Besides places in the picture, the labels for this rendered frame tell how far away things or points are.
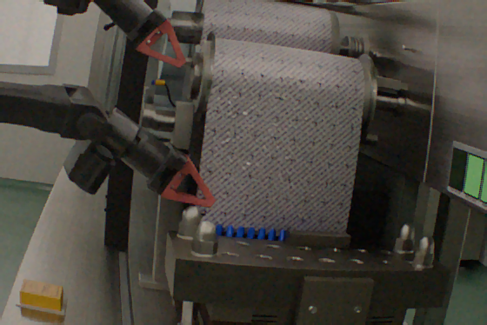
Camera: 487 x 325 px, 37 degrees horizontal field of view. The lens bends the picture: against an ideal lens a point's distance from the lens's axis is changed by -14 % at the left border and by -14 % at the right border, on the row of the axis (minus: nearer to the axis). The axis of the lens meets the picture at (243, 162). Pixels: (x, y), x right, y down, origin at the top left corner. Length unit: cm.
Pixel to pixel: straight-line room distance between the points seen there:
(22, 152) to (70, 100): 577
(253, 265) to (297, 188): 23
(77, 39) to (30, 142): 100
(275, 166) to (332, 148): 9
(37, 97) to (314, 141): 43
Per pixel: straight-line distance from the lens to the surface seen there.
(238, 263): 104
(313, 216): 125
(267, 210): 123
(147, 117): 127
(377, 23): 150
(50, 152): 684
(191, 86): 122
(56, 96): 111
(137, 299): 125
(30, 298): 112
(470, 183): 101
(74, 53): 677
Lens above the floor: 128
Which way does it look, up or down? 7 degrees down
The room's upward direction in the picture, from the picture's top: 7 degrees clockwise
